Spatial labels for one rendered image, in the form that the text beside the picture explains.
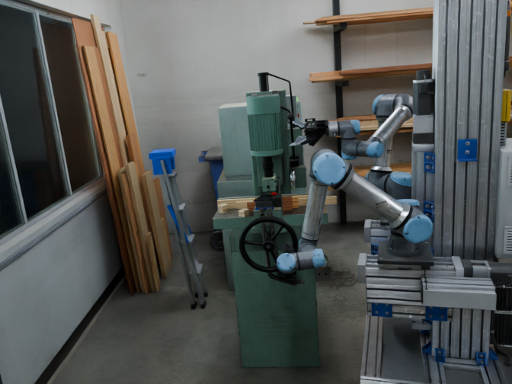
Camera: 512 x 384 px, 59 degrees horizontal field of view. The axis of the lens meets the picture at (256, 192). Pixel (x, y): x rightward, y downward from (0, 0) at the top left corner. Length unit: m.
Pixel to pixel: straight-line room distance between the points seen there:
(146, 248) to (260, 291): 1.43
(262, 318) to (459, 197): 1.21
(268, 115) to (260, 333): 1.20
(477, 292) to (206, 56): 3.52
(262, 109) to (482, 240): 1.19
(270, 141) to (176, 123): 2.54
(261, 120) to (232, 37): 2.45
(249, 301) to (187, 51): 2.90
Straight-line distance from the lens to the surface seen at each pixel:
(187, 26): 4.76
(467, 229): 2.21
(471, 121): 2.10
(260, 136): 2.34
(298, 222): 2.35
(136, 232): 3.63
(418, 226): 1.84
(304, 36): 4.70
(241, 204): 2.50
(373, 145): 2.20
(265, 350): 2.70
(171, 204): 3.20
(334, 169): 1.71
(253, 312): 2.58
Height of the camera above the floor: 1.60
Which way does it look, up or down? 14 degrees down
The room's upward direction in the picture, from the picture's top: 5 degrees counter-clockwise
